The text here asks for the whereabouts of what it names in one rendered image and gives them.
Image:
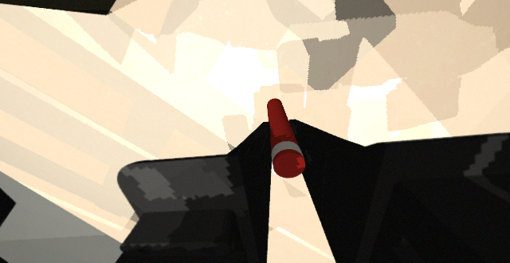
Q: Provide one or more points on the dark red peg with white band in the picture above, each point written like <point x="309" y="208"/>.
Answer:
<point x="288" y="161"/>

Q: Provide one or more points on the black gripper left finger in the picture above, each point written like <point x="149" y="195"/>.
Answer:
<point x="239" y="181"/>

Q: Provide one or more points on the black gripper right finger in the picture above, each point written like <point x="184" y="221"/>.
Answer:
<point x="350" y="184"/>

